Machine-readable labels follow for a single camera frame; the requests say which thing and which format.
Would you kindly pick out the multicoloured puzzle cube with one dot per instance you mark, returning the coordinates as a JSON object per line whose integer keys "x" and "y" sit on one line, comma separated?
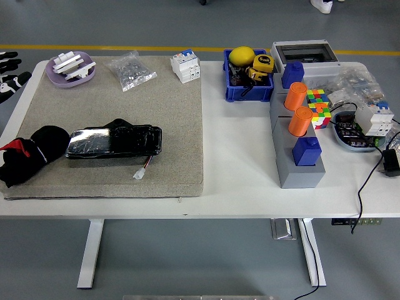
{"x": 317, "y": 95}

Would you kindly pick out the orange cylinder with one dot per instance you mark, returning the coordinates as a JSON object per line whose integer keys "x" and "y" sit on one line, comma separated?
{"x": 300, "y": 123}
{"x": 295, "y": 97}

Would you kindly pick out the silver metal bracket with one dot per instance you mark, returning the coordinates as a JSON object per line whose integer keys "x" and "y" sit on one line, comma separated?
{"x": 282, "y": 229}

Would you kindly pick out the table control panel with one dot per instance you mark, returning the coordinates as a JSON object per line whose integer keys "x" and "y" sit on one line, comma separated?
{"x": 343, "y": 222}

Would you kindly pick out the white switch plate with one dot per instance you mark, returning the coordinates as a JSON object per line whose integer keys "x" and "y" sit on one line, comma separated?
{"x": 65, "y": 62}
{"x": 81, "y": 70}

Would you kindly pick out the glossy black panel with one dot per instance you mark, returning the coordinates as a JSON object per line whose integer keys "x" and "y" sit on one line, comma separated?
{"x": 125, "y": 140}

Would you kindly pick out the black chair castors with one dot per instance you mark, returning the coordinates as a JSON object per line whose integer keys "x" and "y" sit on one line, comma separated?
{"x": 203, "y": 2}

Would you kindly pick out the long grey holder base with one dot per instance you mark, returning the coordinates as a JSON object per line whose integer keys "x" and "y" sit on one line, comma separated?
{"x": 300, "y": 178}

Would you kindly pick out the puzzle cube with white face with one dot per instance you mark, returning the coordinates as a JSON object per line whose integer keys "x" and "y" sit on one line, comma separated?
{"x": 322, "y": 117}

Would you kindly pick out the black hand tool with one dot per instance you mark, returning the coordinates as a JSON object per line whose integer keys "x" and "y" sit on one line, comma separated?
{"x": 236, "y": 75}

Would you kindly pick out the grey electrical enclosure box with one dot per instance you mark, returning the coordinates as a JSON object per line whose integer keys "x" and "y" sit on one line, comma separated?
{"x": 318, "y": 70}

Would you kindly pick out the yellow black tape measure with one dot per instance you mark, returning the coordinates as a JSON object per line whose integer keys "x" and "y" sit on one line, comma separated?
{"x": 256, "y": 75}

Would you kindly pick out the white table leg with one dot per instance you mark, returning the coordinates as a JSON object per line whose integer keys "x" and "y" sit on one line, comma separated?
{"x": 90, "y": 253}
{"x": 312, "y": 250}

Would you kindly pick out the blue plastic bin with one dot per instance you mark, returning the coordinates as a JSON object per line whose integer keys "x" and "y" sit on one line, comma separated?
{"x": 250, "y": 93}

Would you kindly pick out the black power adapter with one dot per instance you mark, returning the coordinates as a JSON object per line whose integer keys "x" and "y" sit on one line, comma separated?
{"x": 390, "y": 161}

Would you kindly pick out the purple tray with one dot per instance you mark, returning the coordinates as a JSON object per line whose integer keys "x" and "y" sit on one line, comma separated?
{"x": 53, "y": 79}

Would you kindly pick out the blue block with knob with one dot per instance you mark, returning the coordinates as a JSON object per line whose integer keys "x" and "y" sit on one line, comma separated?
{"x": 306, "y": 153}
{"x": 292, "y": 75}

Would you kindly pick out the dark electronic module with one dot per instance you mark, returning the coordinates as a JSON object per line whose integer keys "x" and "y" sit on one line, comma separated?
{"x": 350, "y": 131}

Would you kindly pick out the light blue tray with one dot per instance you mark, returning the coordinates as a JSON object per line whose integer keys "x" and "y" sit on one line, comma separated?
{"x": 342, "y": 140}

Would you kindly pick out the clear bag of screws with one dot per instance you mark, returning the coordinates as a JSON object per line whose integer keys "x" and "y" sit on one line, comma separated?
{"x": 129, "y": 70}

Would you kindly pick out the clear bag of parts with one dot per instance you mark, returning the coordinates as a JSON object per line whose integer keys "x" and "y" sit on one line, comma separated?
{"x": 396, "y": 137}
{"x": 356, "y": 81}

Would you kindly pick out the white shoe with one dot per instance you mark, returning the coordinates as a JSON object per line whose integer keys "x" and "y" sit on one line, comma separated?
{"x": 322, "y": 5}

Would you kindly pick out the white circuit breaker blue levers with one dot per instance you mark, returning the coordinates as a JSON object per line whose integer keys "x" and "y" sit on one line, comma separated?
{"x": 373, "y": 120}
{"x": 184, "y": 67}

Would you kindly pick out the grey-brown mat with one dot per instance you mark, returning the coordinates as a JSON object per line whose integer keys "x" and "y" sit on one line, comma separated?
{"x": 156, "y": 103}

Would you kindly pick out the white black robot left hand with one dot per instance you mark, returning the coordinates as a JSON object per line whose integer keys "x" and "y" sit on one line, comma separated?
{"x": 9, "y": 81}

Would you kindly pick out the yellow lemon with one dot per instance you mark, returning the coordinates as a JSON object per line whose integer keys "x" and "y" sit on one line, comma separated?
{"x": 241, "y": 55}

